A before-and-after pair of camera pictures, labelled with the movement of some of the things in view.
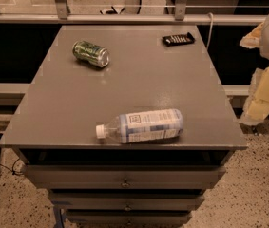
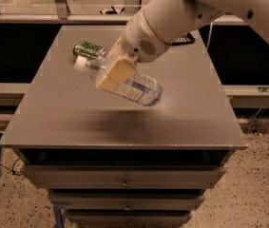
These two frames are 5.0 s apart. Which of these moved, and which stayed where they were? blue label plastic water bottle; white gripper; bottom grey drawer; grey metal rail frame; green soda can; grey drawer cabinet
Moved: blue label plastic water bottle; white gripper
Stayed: grey metal rail frame; bottom grey drawer; green soda can; grey drawer cabinet
